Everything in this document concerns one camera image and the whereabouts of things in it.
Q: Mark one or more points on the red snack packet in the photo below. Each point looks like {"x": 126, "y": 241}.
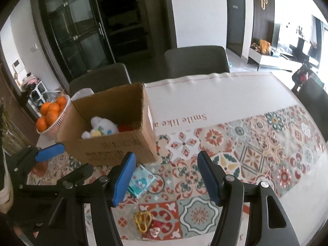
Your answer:
{"x": 155, "y": 229}

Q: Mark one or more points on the orange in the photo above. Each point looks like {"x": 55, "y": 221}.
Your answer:
{"x": 45, "y": 108}
{"x": 52, "y": 117}
{"x": 54, "y": 106}
{"x": 41, "y": 124}
{"x": 61, "y": 100}

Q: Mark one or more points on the orange box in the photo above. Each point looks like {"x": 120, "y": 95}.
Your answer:
{"x": 265, "y": 46}

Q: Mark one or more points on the grey dining chair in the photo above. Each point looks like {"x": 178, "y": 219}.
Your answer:
{"x": 102, "y": 78}
{"x": 197, "y": 61}
{"x": 315, "y": 102}

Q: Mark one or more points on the television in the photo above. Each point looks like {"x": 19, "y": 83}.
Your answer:
{"x": 276, "y": 34}

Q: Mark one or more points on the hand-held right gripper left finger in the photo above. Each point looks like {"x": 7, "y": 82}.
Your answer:
{"x": 124, "y": 179}

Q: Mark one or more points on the white basket of oranges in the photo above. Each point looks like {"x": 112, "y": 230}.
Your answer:
{"x": 60, "y": 123}

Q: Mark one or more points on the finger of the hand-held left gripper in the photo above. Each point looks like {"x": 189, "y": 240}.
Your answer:
{"x": 76, "y": 174}
{"x": 50, "y": 151}

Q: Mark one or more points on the dark slatted wall panel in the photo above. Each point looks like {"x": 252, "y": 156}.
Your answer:
{"x": 256, "y": 23}

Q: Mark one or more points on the red plush flower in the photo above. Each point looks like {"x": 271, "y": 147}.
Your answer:
{"x": 125, "y": 128}

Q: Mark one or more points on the person's left hand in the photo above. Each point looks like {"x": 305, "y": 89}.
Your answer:
{"x": 5, "y": 197}

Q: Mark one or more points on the white shoe rack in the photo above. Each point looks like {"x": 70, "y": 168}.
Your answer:
{"x": 38, "y": 92}

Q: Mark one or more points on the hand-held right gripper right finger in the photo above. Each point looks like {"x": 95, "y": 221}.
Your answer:
{"x": 210, "y": 179}

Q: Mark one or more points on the dark framed glass sliding door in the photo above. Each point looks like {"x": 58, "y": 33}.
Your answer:
{"x": 76, "y": 25}

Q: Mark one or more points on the brown cardboard box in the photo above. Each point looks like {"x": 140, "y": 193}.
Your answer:
{"x": 102, "y": 151}

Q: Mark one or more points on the pile of clothes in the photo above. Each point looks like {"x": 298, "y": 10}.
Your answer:
{"x": 29, "y": 80}

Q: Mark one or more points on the white patterned tablecloth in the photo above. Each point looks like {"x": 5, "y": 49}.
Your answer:
{"x": 256, "y": 94}

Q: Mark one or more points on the white plush toy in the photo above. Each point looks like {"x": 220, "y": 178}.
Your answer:
{"x": 101, "y": 128}

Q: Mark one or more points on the blue and white tissue pack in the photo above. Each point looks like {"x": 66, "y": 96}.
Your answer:
{"x": 142, "y": 182}

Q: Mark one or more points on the grey door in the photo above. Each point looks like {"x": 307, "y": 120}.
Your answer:
{"x": 237, "y": 25}

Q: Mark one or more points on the white low cabinet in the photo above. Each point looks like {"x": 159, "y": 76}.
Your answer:
{"x": 269, "y": 60}

